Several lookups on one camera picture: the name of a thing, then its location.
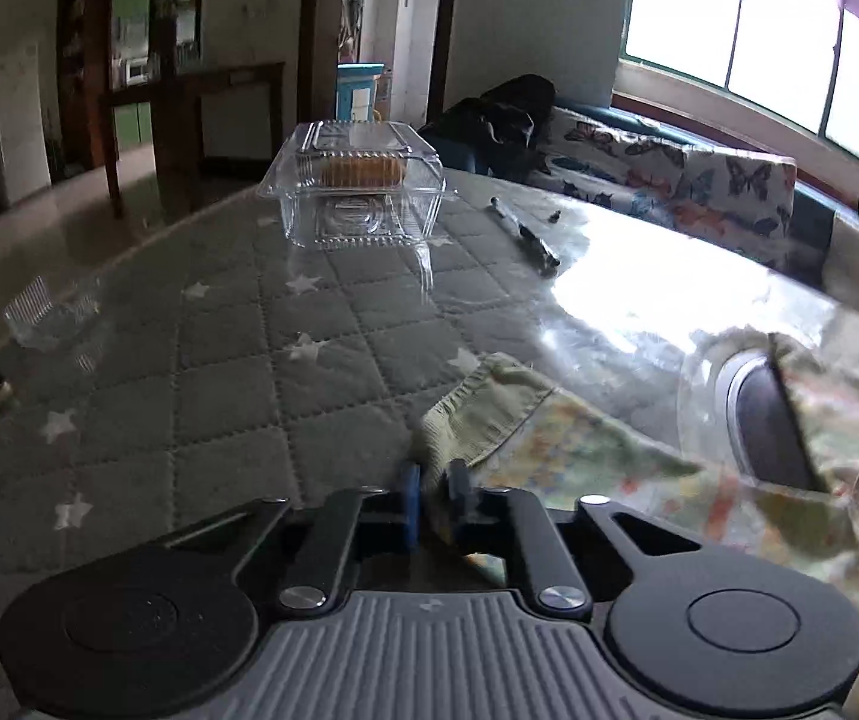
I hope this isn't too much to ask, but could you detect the butterfly print cushion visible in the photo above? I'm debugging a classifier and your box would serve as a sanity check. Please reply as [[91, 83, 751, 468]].
[[665, 144, 798, 256], [530, 106, 689, 205]]

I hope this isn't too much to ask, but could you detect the patterned pastel garment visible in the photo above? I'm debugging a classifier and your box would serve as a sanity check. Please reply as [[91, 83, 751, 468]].
[[415, 330, 859, 720]]

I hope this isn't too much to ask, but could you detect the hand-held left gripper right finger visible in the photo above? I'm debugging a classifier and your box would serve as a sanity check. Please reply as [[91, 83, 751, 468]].
[[446, 459, 701, 612]]

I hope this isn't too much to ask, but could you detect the teal sofa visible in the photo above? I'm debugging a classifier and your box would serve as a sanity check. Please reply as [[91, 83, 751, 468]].
[[444, 99, 854, 275]]

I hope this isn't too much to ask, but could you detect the clear plastic clamshell container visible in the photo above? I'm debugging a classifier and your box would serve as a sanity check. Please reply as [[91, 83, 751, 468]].
[[259, 120, 447, 250]]

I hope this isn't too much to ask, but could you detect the dark wooden side table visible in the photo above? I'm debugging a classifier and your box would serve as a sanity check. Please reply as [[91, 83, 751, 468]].
[[100, 62, 287, 218]]

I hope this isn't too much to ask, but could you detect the large window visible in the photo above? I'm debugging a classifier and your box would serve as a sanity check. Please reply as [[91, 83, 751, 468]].
[[617, 0, 859, 177]]

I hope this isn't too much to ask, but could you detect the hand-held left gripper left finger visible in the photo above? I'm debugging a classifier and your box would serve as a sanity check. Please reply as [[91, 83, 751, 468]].
[[163, 463, 423, 612]]

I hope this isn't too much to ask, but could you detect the dark wooden door frame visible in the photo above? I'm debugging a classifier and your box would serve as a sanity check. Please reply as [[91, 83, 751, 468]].
[[298, 0, 462, 128]]

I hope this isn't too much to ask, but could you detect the round black induction cooktop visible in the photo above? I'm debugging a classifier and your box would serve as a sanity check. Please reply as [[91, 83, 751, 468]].
[[680, 330, 824, 492]]

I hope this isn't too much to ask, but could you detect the dark clothes pile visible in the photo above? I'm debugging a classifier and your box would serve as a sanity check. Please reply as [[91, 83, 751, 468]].
[[422, 75, 558, 181]]

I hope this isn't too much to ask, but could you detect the yellow pastry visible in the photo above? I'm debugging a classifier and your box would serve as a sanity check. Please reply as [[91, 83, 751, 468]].
[[322, 154, 406, 188]]

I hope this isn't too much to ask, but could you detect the blue and white bin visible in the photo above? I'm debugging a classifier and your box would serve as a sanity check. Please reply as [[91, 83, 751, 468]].
[[335, 62, 386, 121]]

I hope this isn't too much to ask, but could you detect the white board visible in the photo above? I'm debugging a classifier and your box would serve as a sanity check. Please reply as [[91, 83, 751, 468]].
[[0, 41, 52, 203]]

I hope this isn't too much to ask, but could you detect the black pen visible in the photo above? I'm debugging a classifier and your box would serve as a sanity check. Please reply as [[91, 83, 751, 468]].
[[489, 197, 561, 271]]

